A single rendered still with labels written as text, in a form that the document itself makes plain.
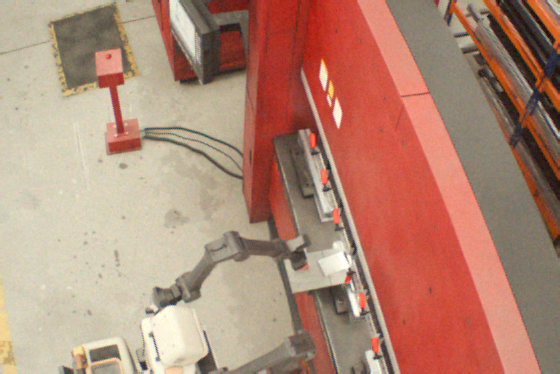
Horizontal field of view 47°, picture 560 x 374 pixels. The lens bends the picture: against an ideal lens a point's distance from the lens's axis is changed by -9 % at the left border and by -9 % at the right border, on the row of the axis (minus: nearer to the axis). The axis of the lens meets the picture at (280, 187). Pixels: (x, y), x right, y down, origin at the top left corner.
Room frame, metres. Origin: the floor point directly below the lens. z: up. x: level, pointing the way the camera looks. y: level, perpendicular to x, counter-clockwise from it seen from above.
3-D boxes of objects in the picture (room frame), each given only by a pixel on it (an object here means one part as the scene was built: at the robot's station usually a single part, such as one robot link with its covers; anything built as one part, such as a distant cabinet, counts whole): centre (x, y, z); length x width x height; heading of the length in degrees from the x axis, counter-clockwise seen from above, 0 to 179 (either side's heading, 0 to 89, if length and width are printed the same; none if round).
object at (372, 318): (1.13, -0.46, 1.26); 0.15 x 0.09 x 0.17; 18
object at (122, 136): (2.74, 1.10, 0.41); 0.25 x 0.20 x 0.83; 108
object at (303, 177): (2.04, -0.10, 0.89); 0.30 x 0.05 x 0.03; 18
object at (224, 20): (2.63, 0.33, 1.18); 0.40 x 0.24 x 0.07; 18
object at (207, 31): (2.45, 0.50, 1.42); 0.45 x 0.12 x 0.36; 33
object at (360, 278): (1.32, -0.40, 1.26); 0.15 x 0.09 x 0.17; 18
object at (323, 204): (2.01, -0.17, 0.92); 0.50 x 0.06 x 0.10; 18
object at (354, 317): (1.43, -0.36, 0.92); 0.39 x 0.06 x 0.10; 18
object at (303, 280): (1.44, -0.20, 1.00); 0.26 x 0.18 x 0.01; 108
